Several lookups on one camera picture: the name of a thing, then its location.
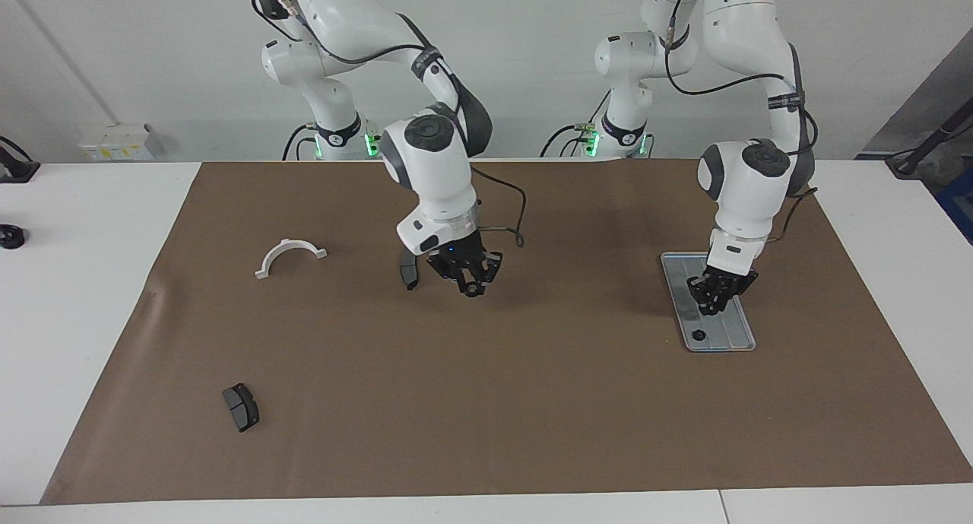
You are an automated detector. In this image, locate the silver metal tray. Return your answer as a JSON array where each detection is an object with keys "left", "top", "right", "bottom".
[{"left": 660, "top": 252, "right": 757, "bottom": 353}]

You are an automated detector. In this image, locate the brown table mat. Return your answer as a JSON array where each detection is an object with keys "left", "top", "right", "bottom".
[{"left": 40, "top": 159, "right": 973, "bottom": 506}]

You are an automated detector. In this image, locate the blue crate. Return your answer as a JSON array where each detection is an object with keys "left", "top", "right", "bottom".
[{"left": 937, "top": 167, "right": 973, "bottom": 245}]

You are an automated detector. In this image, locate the black stand pole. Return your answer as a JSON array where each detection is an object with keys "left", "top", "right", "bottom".
[{"left": 886, "top": 98, "right": 973, "bottom": 179}]

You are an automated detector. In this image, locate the short dark brake pad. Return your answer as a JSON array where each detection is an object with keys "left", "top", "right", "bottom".
[{"left": 222, "top": 383, "right": 261, "bottom": 433}]

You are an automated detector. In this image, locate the black table clamp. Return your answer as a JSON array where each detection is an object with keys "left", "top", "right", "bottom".
[{"left": 0, "top": 135, "right": 40, "bottom": 184}]

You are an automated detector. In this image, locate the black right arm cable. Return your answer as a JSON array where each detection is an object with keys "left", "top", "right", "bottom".
[{"left": 251, "top": 0, "right": 528, "bottom": 249}]

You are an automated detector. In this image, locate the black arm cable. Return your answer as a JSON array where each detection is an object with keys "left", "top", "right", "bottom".
[
  {"left": 664, "top": 0, "right": 820, "bottom": 245},
  {"left": 251, "top": 0, "right": 528, "bottom": 249}
]

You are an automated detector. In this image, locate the black base cable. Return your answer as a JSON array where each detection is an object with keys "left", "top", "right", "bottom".
[
  {"left": 541, "top": 91, "right": 609, "bottom": 158},
  {"left": 283, "top": 122, "right": 316, "bottom": 161}
]

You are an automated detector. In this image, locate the white semicircular bracket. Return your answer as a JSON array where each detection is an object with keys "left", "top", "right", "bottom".
[{"left": 254, "top": 238, "right": 328, "bottom": 281}]

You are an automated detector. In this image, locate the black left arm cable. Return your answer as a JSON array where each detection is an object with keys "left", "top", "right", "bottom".
[{"left": 664, "top": 0, "right": 820, "bottom": 245}]

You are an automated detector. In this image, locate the white wall socket box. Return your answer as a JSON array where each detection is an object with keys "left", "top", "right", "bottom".
[{"left": 79, "top": 123, "right": 164, "bottom": 162}]

